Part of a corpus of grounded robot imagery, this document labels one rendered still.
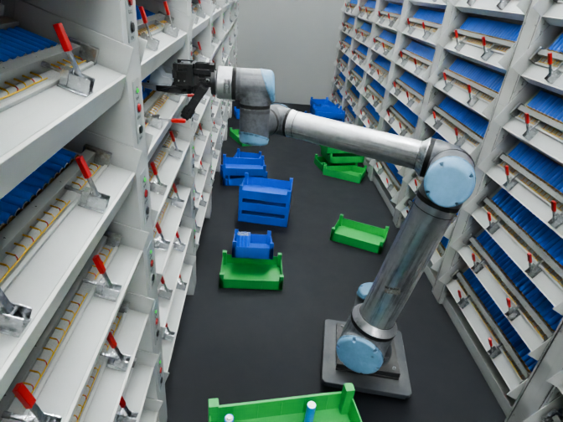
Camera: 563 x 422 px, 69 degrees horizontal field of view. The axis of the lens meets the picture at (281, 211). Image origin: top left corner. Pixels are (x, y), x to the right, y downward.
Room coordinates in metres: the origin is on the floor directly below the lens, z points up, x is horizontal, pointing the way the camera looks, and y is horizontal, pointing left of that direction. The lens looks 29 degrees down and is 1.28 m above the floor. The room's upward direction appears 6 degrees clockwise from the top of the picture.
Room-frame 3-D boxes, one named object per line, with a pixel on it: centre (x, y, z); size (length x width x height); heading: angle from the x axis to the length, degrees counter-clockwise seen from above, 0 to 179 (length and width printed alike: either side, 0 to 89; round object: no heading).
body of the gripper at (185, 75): (1.19, 0.28, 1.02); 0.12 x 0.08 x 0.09; 95
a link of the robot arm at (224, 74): (1.20, 0.20, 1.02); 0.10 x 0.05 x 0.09; 5
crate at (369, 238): (2.07, -0.47, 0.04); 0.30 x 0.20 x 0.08; 70
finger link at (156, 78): (1.16, 0.39, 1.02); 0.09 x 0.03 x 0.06; 100
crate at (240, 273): (1.62, 0.12, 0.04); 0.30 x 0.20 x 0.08; 95
